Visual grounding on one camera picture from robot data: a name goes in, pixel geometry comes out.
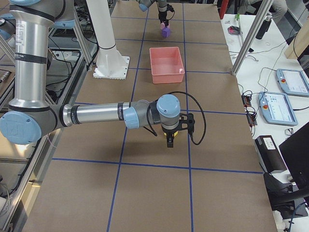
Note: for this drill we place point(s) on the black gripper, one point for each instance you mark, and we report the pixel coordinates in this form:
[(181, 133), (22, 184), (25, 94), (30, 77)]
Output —
[(169, 132), (161, 10)]

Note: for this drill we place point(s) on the pink foam block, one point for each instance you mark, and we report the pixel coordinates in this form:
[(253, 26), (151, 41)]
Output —
[(163, 26)]

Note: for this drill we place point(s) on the black water bottle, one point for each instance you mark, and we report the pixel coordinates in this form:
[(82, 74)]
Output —
[(264, 27)]

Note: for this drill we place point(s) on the far teach pendant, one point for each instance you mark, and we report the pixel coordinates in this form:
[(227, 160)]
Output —
[(293, 82)]

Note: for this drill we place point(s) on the aluminium frame post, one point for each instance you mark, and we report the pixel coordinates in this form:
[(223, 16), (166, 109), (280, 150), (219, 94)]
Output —
[(256, 25)]

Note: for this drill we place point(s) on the black box with label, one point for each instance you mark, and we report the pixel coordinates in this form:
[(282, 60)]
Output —
[(269, 155)]

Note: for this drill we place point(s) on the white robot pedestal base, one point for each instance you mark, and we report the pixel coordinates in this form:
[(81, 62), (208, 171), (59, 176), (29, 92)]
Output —
[(110, 63)]

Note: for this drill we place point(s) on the black monitor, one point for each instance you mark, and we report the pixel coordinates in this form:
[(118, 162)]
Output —
[(295, 152)]

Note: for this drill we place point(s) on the purple foam block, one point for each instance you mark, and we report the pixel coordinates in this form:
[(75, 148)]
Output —
[(165, 32)]

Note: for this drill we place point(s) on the teach pendant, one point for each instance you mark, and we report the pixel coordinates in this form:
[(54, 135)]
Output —
[(293, 82), (277, 109)]

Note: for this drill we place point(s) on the near teach pendant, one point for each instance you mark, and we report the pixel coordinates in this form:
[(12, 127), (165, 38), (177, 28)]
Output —
[(277, 109)]

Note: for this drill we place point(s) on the pink plastic bin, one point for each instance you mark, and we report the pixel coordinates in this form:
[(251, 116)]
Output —
[(166, 65)]

